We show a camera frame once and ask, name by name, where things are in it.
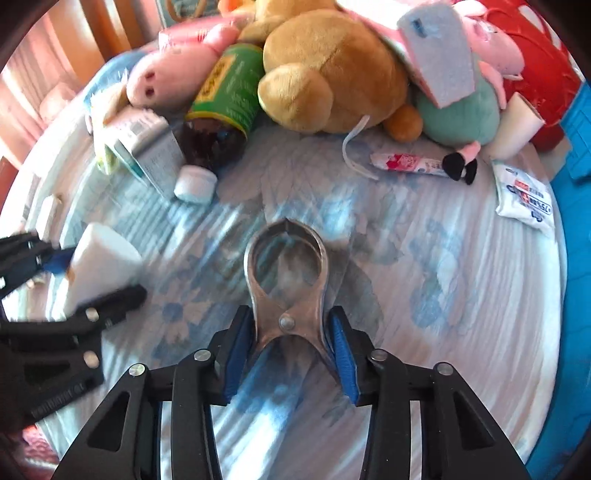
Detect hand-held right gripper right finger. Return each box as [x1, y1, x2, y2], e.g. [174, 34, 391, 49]
[325, 305, 529, 480]

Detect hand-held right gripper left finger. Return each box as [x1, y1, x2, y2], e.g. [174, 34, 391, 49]
[51, 305, 254, 480]

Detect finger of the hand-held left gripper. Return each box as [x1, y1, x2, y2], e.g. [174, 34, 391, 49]
[0, 233, 77, 301]
[0, 285, 147, 352]

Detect metal clamp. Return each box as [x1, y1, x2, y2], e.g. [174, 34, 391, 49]
[243, 219, 340, 384]

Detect brown bottle with green label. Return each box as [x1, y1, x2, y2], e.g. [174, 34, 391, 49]
[178, 43, 265, 171]

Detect blue plastic storage crate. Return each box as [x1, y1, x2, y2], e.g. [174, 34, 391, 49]
[526, 78, 591, 480]

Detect green and white carton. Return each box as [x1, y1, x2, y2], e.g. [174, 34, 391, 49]
[85, 85, 139, 176]

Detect small white bottle cap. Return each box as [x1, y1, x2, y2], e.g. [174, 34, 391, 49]
[174, 165, 218, 204]

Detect white medicine box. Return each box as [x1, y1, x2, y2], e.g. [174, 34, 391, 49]
[120, 113, 185, 199]

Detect pink plastic-wrapped object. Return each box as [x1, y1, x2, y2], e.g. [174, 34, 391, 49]
[39, 80, 81, 121]

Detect pink toothpaste tube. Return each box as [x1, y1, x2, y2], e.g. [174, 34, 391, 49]
[369, 152, 455, 178]

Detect pink pig plush blue body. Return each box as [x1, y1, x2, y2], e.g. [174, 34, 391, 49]
[85, 23, 236, 112]

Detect white printed packet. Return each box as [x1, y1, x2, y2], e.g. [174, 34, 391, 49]
[492, 159, 557, 236]

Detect small pink tissue pack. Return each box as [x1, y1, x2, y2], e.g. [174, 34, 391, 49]
[159, 14, 227, 51]

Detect pink pig plush teal body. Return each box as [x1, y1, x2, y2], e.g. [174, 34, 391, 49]
[413, 0, 525, 185]

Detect brown bear plush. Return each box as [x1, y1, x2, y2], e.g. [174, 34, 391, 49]
[240, 0, 423, 141]

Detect pink tissue pack grey end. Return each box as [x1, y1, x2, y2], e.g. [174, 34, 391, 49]
[335, 0, 478, 109]

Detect red plastic carry case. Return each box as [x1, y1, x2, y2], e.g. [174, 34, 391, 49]
[462, 0, 585, 153]

